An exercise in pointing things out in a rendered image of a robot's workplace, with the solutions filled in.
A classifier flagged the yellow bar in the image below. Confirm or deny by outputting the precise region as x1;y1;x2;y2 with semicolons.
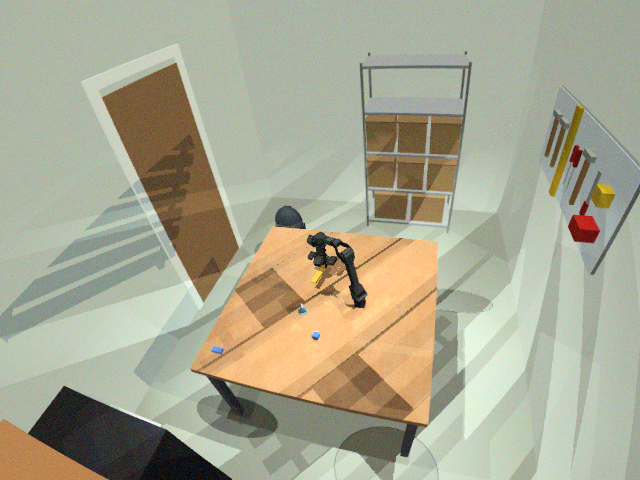
311;264;326;284

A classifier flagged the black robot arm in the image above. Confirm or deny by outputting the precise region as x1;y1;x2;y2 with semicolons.
307;232;369;308

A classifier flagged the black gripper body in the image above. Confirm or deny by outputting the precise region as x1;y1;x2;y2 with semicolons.
307;249;337;266

